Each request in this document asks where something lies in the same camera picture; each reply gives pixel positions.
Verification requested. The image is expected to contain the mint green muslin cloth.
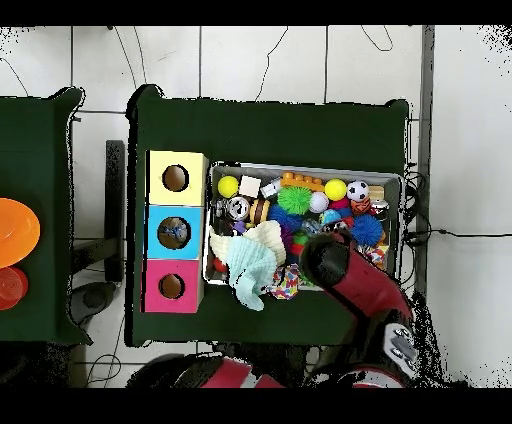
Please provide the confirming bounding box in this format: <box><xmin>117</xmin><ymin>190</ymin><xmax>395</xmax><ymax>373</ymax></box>
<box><xmin>225</xmin><ymin>237</ymin><xmax>279</xmax><ymax>313</ymax></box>

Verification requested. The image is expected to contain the colourful polka-dot cloth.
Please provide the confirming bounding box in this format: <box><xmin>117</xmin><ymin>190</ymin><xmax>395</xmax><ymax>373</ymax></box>
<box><xmin>270</xmin><ymin>263</ymin><xmax>303</xmax><ymax>301</ymax></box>

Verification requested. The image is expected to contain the wooden box with three holes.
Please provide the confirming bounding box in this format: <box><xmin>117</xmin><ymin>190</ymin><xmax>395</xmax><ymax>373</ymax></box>
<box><xmin>143</xmin><ymin>149</ymin><xmax>211</xmax><ymax>315</ymax></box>

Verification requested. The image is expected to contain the clear mesh bin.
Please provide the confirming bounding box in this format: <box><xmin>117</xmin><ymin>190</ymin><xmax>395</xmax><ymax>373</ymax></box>
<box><xmin>203</xmin><ymin>161</ymin><xmax>405</xmax><ymax>297</ymax></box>

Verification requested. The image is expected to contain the yellow smiley ball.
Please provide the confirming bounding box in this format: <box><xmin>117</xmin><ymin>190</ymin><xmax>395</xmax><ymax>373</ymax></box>
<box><xmin>217</xmin><ymin>175</ymin><xmax>241</xmax><ymax>200</ymax></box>

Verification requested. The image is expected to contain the green spiky rubber ball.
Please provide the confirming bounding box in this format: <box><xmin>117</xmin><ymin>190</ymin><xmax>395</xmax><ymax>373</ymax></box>
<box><xmin>276</xmin><ymin>186</ymin><xmax>313</xmax><ymax>216</ymax></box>

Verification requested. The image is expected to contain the orange plastic toy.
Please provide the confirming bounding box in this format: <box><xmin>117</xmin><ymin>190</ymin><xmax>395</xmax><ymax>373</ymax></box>
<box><xmin>279</xmin><ymin>171</ymin><xmax>325</xmax><ymax>194</ymax></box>

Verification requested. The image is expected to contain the white baseball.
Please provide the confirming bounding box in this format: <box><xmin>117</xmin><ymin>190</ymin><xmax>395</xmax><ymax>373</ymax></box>
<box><xmin>308</xmin><ymin>191</ymin><xmax>330</xmax><ymax>214</ymax></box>

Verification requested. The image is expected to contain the plain yellow ball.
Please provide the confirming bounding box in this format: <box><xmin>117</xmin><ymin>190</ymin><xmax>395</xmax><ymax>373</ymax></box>
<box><xmin>323</xmin><ymin>178</ymin><xmax>349</xmax><ymax>202</ymax></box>

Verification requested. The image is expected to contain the black and white soccer ball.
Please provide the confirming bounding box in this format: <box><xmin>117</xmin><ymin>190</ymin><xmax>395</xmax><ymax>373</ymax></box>
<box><xmin>346</xmin><ymin>179</ymin><xmax>370</xmax><ymax>203</ymax></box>

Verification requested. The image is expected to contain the blue spiky rubber ball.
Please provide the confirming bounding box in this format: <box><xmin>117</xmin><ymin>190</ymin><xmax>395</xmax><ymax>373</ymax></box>
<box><xmin>351</xmin><ymin>214</ymin><xmax>385</xmax><ymax>248</ymax></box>

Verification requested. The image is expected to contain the black chair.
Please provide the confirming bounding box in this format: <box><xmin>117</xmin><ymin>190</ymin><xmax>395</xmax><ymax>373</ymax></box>
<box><xmin>70</xmin><ymin>139</ymin><xmax>128</xmax><ymax>325</ymax></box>

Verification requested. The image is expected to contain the green cloth side table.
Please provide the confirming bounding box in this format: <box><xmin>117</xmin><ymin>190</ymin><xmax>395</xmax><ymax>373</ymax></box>
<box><xmin>0</xmin><ymin>87</ymin><xmax>88</xmax><ymax>345</ymax></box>

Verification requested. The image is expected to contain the orange round plastic dish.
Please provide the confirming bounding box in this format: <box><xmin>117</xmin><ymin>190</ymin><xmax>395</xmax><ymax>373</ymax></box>
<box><xmin>0</xmin><ymin>197</ymin><xmax>42</xmax><ymax>270</ymax></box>

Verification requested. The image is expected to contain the red plastic cup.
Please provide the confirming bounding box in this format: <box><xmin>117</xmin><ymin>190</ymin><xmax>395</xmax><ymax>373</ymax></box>
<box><xmin>0</xmin><ymin>267</ymin><xmax>30</xmax><ymax>312</ymax></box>

